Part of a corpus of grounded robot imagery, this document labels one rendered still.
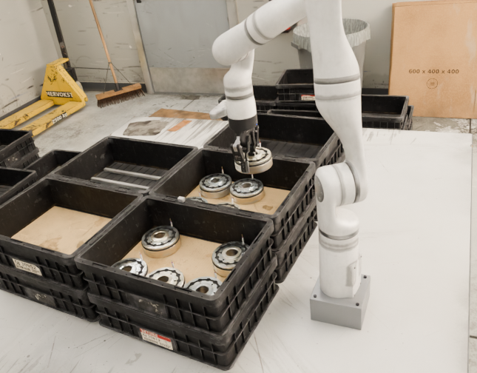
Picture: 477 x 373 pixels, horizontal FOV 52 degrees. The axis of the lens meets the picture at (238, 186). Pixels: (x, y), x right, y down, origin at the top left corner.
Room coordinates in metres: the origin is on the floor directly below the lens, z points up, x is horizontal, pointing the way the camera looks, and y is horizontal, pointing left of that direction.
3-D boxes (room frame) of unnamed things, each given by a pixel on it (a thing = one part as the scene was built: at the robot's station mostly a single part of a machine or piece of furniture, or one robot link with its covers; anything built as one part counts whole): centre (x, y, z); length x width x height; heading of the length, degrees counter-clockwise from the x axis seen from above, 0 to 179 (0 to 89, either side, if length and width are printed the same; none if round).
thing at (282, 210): (1.21, 0.01, 0.92); 0.40 x 0.30 x 0.02; 58
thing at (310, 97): (2.91, -0.55, 0.37); 0.42 x 0.34 x 0.46; 63
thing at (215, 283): (0.83, 0.11, 0.86); 0.10 x 0.10 x 0.01
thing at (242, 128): (1.16, -0.04, 1.10); 0.08 x 0.08 x 0.09
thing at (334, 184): (0.89, -0.21, 1.01); 0.09 x 0.09 x 0.17; 8
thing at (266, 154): (1.19, -0.05, 1.00); 0.10 x 0.10 x 0.01
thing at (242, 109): (1.17, -0.02, 1.17); 0.11 x 0.09 x 0.06; 62
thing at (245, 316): (0.95, 0.17, 0.76); 0.40 x 0.30 x 0.12; 58
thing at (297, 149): (1.46, -0.15, 0.87); 0.40 x 0.30 x 0.11; 58
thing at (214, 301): (0.95, 0.17, 0.92); 0.40 x 0.30 x 0.02; 58
